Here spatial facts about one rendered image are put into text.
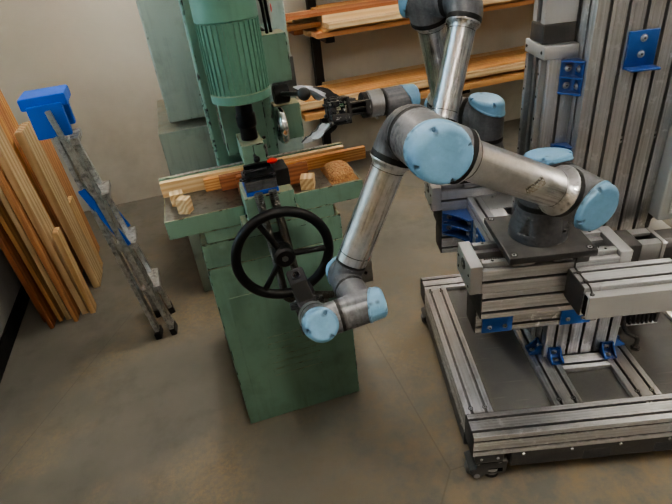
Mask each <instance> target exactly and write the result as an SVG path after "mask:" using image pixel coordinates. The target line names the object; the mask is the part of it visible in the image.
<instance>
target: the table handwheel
mask: <svg viewBox="0 0 672 504"><path fill-rule="evenodd" d="M280 217H296V218H300V219H303V220H306V221H307V222H309V223H311V224H312V225H313V226H314V227H315V228H316V229H317V230H318V231H319V233H320V234H321V236H322V239H323V243H324V245H320V246H314V247H309V248H301V249H294V250H293V248H292V246H291V245H290V244H289V243H287V242H285V241H284V240H283V239H282V237H281V234H280V231H277V232H273V234H274V235H273V236H274V238H275V239H274V238H273V237H272V236H271V235H270V233H269V232H268V231H267V230H266V228H265V227H264V226H263V225H262V224H263V223H265V222H267V221H269V220H272V219H275V218H280ZM256 228H257V229H258V230H259V231H260V232H261V233H262V234H263V235H264V236H265V238H266V239H267V240H268V241H269V243H270V244H271V245H272V246H273V248H272V256H273V259H274V262H275V265H274V267H273V269H272V271H271V274H270V276H269V277H268V279H267V281H266V283H265V285H264V287H262V286H260V285H257V284H256V283H254V282H253V281H252V280H251V279H250V278H249V277H248V276H247V275H246V273H245V272H244V270H243V267H242V263H241V252H242V248H243V245H244V243H245V241H246V239H247V238H248V236H249V235H250V234H251V233H252V232H253V231H254V230H255V229H256ZM319 251H324V254H323V258H322V261H321V263H320V265H319V267H318V268H317V270H316V271H315V272H314V273H313V274H312V275H311V276H310V277H309V278H308V279H307V280H308V281H309V282H310V283H311V285H312V286H315V285H316V284H317V283H318V282H319V281H320V280H321V279H322V278H323V276H324V275H325V274H326V266H327V264H328V262H329V261H330V260H331V259H332V258H333V253H334V243H333V238H332V235H331V232H330V230H329V228H328V226H327V225H326V224H325V222H324V221H323V220H322V219H321V218H320V217H318V216H317V215H316V214H314V213H312V212H310V211H308V210H306V209H303V208H299V207H293V206H282V207H275V208H271V209H268V210H265V211H263V212H261V213H259V214H257V215H255V216H254V217H253V218H251V219H250V220H249V221H248V222H246V223H245V224H244V226H243V227H242V228H241V229H240V230H239V232H238V233H237V235H236V237H235V239H234V242H233V244H232V248H231V256H230V258H231V266H232V270H233V272H234V275H235V277H236V278H237V280H238V281H239V283H240V284H241V285H242V286H243V287H244V288H246V289H247V290H248V291H250V292H251V293H253V294H255V295H258V296H261V297H264V298H270V299H284V298H290V297H294V294H293V292H292V289H291V287H290V288H286V289H269V288H270V286H271V284H272V282H273V280H274V278H275V276H276V274H277V273H278V271H279V269H280V267H288V266H290V265H292V264H293V262H294V261H295V258H296V256H297V255H302V254H307V253H312V252H319Z"/></svg>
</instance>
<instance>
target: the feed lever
mask: <svg viewBox="0 0 672 504"><path fill-rule="evenodd" d="M271 89H272V96H273V100H274V103H275V104H282V103H287V102H290V96H297V97H298V98H299V99H300V100H302V101H306V100H308V99H309V98H310V96H311V92H310V90H309V89H308V88H307V87H301V88H300V89H299V90H298V91H289V87H288V85H287V84H286V83H285V84H279V85H278V84H275V85H273V86H272V88H271Z"/></svg>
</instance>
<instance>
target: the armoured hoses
mask: <svg viewBox="0 0 672 504"><path fill-rule="evenodd" d="M268 192H269V196H270V199H271V203H272V205H273V206H272V207H273V208H275V207H282V206H281V204H280V200H279V196H278V193H277V189H271V190H269V191H268ZM254 198H255V202H256V204H257V208H258V212H259V213H261V212H263V211H265V210H267V209H266V205H265V201H264V196H263V192H257V193H255V194H254ZM276 220H277V224H278V227H279V230H280V234H281V237H282V239H283V240H284V241H285V242H287V243H289V244H290V245H291V246H292V242H291V238H290V236H289V232H288V228H287V224H286V221H285V218H284V217H280V218H276ZM262 225H263V226H264V227H265V228H266V230H267V231H268V232H269V233H270V235H271V236H272V237H273V238H274V236H273V235H274V234H273V232H272V231H273V230H272V228H271V224H270V220H269V221H267V222H265V223H263V224H262ZM274 239H275V238H274ZM266 241H267V243H268V244H267V245H268V247H269V251H270V255H271V259H272V262H273V266H274V265H275V262H274V259H273V256H272V248H273V246H272V245H271V244H270V243H269V241H268V240H267V239H266ZM292 248H293V246H292ZM290 268H291V270H292V269H295V268H298V263H297V261H296V258H295V261H294V262H293V264H292V265H290ZM276 277H277V281H278V285H279V288H280V289H286V288H288V287H287V283H286V280H285V276H284V272H283V269H282V267H280V269H279V271H278V273H277V274H276ZM315 294H322V296H323V297H324V301H322V303H326V302H328V301H329V298H337V297H336V295H335V293H334V291H332V290H331V291H327V290H326V291H315V293H314V295H315ZM284 300H285V301H287V302H290V303H292V302H293V301H295V297H290V298H284Z"/></svg>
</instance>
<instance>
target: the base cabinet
mask: <svg viewBox="0 0 672 504"><path fill-rule="evenodd" d="M323 254H324V251H319V252H312V253H307V254H302V255H297V256H296V261H297V263H298V267H302V268H303V270H304V272H305V275H306V277H307V279H308V278H309V277H310V276H311V275H312V274H313V273H314V272H315V271H316V270H317V268H318V267H319V265H320V263H321V261H322V258H323ZM241 263H242V267H243V270H244V272H245V273H246V275H247V276H248V277H249V278H250V279H251V280H252V281H253V282H254V283H256V284H257V285H260V286H262V287H264V285H265V283H266V281H267V279H268V277H269V276H270V274H271V271H272V269H273V267H274V266H273V262H272V259H271V255H269V256H265V257H261V258H256V259H252V260H248V261H244V262H241ZM207 270H208V269H207ZM208 274H209V279H210V282H211V286H212V289H213V293H214V296H215V300H216V303H217V307H218V310H219V314H220V317H221V321H222V324H223V328H224V331H225V333H224V334H225V338H226V339H227V342H228V346H229V349H230V353H231V356H232V360H233V363H234V367H235V370H236V374H237V377H238V381H239V384H240V388H241V392H242V395H243V399H244V402H245V405H246V408H247V412H248V415H249V419H250V423H251V424H252V423H256V422H259V421H262V420H265V419H269V418H272V417H275V416H279V415H282V414H285V413H288V412H292V411H295V410H298V409H302V408H305V407H308V406H311V405H315V404H318V403H321V402H325V401H328V400H331V399H335V398H338V397H341V396H344V395H348V394H351V393H354V392H358V391H359V381H358V372H357V363H356V353H355V344H354V335H353V329H351V330H348V331H344V332H343V333H339V334H336V335H335V337H334V338H333V339H332V340H330V341H328V342H325V343H318V342H315V341H313V340H311V339H309V338H308V337H307V336H306V335H303V333H302V331H301V327H300V324H299V319H298V316H297V313H296V311H295V310H294V311H291V308H290V305H289V304H290V302H287V301H285V300H284V299H270V298H264V297H261V296H258V295H255V294H253V293H251V292H250V291H248V290H247V289H246V288H244V287H243V286H242V285H241V284H240V283H239V281H238V280H237V278H236V277H235V275H234V272H233V270H232V266H231V265H227V266H223V267H219V268H215V269H211V270H208ZM313 288H314V290H315V291H326V290H327V291H331V290H332V291H333V289H332V287H331V286H330V284H329V282H328V280H327V275H326V274H325V275H324V276H323V278H322V279H321V280H320V281H319V282H318V283H317V284H316V285H315V286H313Z"/></svg>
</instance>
